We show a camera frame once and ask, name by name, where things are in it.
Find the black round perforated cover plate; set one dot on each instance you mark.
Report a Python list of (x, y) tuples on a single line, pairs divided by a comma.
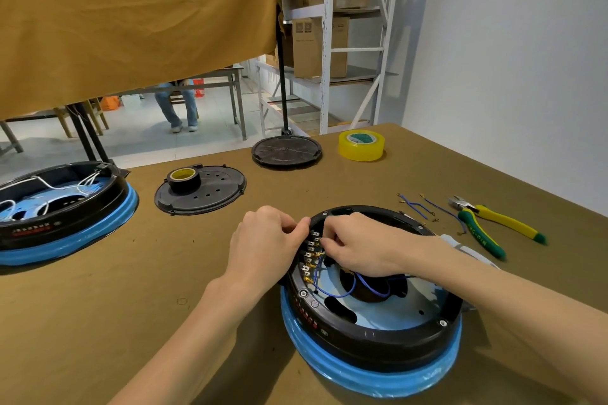
[(213, 191)]

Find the person's right forearm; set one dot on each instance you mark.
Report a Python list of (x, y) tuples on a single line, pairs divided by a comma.
[(513, 305)]

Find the person's right hand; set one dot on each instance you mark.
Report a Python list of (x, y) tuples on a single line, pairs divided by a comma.
[(375, 248)]

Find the cardboard box with printed label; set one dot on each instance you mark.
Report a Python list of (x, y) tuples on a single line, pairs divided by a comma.
[(318, 46)]

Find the person's left thumb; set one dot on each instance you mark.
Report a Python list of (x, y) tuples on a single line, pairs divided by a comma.
[(297, 241)]

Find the grey metal table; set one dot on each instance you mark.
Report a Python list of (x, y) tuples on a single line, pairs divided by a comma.
[(235, 86)]

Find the orange bag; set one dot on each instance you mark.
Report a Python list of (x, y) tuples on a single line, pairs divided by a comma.
[(110, 103)]

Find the wooden chair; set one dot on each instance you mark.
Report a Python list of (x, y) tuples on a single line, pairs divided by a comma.
[(92, 117)]

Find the black stand pole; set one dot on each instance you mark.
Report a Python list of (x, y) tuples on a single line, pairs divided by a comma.
[(283, 86)]

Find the person's left forearm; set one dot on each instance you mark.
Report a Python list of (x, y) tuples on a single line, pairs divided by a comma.
[(190, 343)]

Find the person's left hand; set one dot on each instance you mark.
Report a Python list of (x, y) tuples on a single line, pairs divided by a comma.
[(259, 248)]

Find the person's right thumb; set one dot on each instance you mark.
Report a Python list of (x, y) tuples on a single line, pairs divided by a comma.
[(339, 224)]

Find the white metal shelf rack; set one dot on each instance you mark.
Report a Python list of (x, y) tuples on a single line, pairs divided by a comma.
[(327, 63)]

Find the black round appliance base blue wrap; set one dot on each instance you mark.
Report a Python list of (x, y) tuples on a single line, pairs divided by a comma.
[(380, 347)]

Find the black tape roll yellow core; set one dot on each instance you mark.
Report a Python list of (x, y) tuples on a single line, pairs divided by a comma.
[(183, 181)]

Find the tan cloth curtain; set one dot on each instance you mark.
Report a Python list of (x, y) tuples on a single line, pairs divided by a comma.
[(133, 15)]

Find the black metal stand legs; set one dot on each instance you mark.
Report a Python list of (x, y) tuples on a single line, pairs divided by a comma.
[(88, 134)]

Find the white plastic sheet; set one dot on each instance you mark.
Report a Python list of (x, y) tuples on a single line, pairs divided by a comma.
[(463, 250)]

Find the yellow clear tape roll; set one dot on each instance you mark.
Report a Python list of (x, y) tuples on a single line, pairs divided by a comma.
[(361, 148)]

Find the black round stand base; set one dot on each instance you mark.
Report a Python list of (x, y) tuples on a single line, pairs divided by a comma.
[(286, 152)]

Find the red white container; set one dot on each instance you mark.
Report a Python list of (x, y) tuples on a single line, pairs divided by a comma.
[(198, 87)]

